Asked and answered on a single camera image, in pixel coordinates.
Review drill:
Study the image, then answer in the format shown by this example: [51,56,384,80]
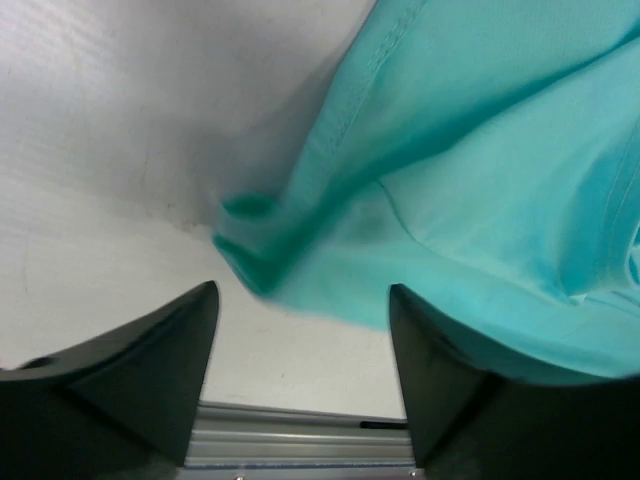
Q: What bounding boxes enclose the aluminium table frame rails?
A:
[177,403,425,480]

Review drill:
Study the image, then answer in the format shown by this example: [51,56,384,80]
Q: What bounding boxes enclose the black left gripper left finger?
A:
[1,281,219,479]

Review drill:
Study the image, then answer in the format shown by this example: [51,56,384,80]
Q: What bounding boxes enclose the teal t shirt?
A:
[213,1,639,384]

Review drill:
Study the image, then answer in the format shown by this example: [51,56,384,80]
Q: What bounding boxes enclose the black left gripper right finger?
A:
[389,284,639,479]

